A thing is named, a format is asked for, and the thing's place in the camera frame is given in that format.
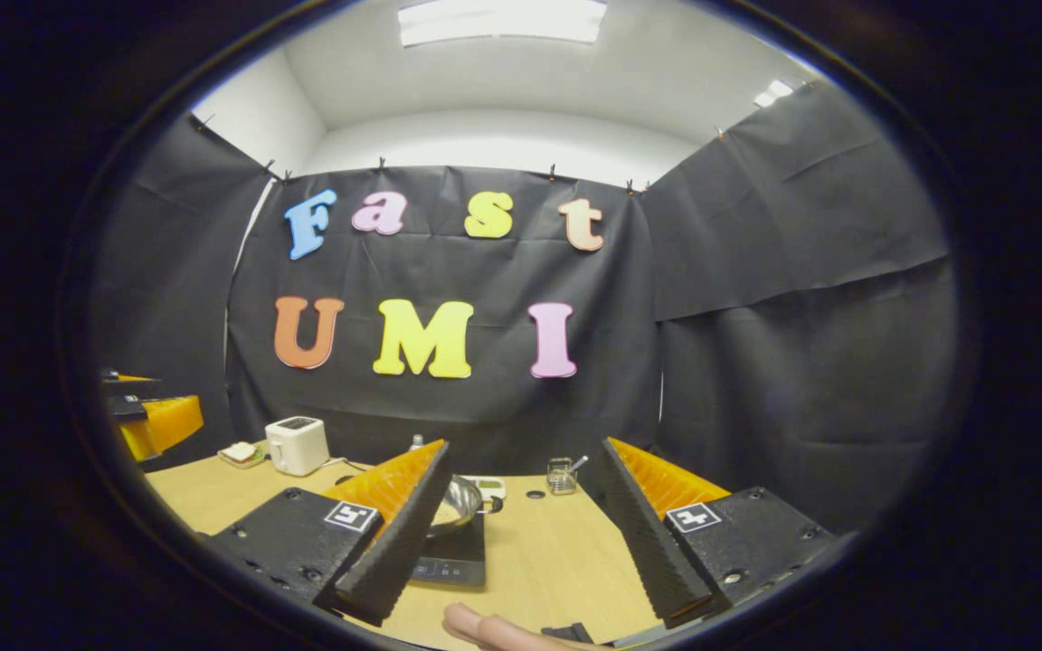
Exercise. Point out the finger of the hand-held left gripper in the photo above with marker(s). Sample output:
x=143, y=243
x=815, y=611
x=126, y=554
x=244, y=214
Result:
x=127, y=387
x=168, y=423

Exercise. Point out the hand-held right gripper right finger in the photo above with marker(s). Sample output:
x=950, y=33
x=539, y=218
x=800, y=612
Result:
x=657, y=561

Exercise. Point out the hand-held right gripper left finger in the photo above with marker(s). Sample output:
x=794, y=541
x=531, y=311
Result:
x=390, y=551

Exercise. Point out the black induction cooktop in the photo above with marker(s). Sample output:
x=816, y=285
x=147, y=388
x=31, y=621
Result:
x=453, y=561

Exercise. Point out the bread slice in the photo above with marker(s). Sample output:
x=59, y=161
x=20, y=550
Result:
x=238, y=451

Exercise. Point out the green plate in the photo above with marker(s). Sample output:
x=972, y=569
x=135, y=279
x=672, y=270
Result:
x=254, y=461

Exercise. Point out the white divided dish with beans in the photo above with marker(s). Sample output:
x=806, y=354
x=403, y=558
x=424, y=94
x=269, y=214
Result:
x=492, y=486

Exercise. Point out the white toaster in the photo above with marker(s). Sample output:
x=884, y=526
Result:
x=297, y=448

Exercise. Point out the row of black cloth clips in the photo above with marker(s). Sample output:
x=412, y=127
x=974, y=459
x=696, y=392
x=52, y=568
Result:
x=381, y=165

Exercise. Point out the small ceiling light panel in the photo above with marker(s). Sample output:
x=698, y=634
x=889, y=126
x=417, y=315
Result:
x=772, y=93

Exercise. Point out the large ceiling light panel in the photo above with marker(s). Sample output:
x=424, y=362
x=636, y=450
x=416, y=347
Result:
x=503, y=23

